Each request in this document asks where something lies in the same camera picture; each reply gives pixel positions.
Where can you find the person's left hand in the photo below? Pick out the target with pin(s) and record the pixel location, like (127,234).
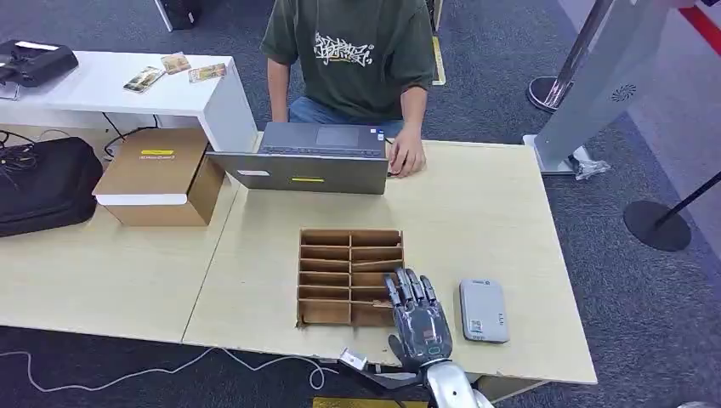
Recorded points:
(407,153)

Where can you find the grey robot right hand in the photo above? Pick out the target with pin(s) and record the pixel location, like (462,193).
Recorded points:
(422,329)

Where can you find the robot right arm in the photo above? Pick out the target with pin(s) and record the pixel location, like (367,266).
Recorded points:
(450,388)

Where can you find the short yellow floor tape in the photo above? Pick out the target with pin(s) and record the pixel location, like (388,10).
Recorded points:
(439,62)

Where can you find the wooden card box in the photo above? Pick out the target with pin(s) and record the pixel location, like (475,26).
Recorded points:
(338,281)

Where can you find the grey open laptop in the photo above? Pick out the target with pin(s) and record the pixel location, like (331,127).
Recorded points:
(304,169)

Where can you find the person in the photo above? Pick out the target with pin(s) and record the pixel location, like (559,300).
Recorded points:
(355,62)

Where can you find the crumpled clear plastic wrap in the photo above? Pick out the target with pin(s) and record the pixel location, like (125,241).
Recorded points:
(590,168)

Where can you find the silver kiosk stand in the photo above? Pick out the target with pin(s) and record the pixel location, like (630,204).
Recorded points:
(602,84)

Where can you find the printed card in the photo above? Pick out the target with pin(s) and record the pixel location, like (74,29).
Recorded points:
(207,72)
(175,63)
(143,79)

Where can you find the white side table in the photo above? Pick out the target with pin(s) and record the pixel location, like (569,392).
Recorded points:
(186,96)

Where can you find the brown cardboard box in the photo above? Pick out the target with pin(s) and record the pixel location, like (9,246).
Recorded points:
(157,174)

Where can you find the black stanchion with round base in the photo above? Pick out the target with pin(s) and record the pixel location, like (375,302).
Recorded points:
(656,225)

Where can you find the black soft bag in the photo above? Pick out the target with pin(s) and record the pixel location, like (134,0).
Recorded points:
(45,186)

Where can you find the black device case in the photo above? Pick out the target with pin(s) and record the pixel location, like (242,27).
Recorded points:
(34,62)

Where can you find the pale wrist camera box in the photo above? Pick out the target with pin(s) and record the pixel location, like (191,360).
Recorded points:
(352,358)

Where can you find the chrome post with round base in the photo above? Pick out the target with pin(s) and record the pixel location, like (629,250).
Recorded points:
(549,90)

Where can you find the black box with white frame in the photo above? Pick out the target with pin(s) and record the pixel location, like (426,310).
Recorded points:
(177,12)

